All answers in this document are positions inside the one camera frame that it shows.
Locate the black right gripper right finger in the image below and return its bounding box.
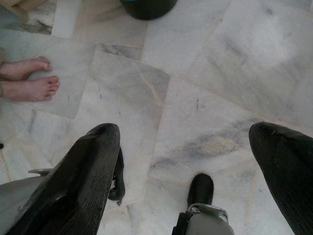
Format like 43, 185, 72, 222
248, 121, 313, 235

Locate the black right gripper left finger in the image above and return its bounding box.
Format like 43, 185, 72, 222
7, 123, 121, 235

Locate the black round rubbish bin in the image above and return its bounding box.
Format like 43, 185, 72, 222
119, 0, 178, 21

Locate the grey black robot left leg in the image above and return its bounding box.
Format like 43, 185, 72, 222
0, 146, 126, 228

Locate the grey black robot leg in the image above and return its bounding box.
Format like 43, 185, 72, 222
172, 173, 235, 235
0, 146, 126, 228

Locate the grey black robot right leg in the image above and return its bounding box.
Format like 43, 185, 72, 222
172, 173, 235, 235

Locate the barefoot person in khaki trousers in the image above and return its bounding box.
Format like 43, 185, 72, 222
0, 47, 61, 102

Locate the light wooden cabinet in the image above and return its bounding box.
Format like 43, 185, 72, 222
0, 0, 49, 19

